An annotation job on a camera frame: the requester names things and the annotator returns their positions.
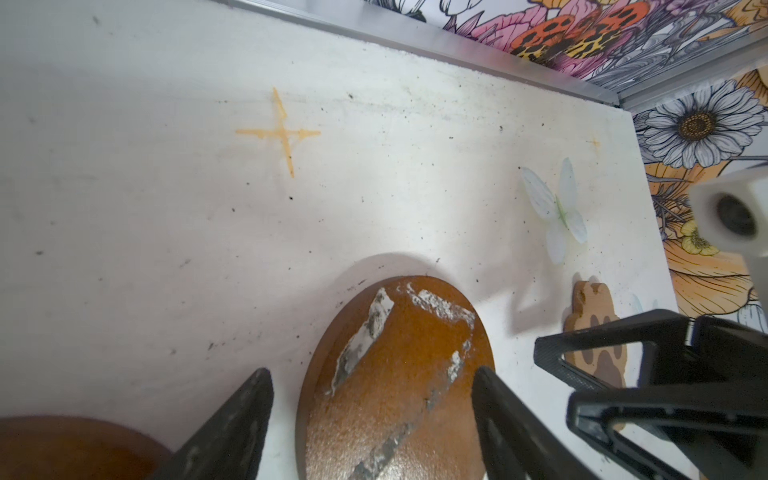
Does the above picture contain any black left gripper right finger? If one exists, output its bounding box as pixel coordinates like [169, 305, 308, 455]
[471, 366, 595, 480]

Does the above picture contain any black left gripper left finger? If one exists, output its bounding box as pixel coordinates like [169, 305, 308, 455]
[150, 368, 274, 479]

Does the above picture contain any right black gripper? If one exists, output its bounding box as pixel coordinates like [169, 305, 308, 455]
[533, 309, 767, 479]

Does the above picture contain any brown round wooden coaster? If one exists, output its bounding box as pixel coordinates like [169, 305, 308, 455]
[295, 276, 494, 479]

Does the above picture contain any paw print cork coaster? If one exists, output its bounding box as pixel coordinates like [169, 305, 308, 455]
[563, 280, 629, 432]

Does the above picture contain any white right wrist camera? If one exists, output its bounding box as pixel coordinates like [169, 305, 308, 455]
[689, 165, 767, 332]

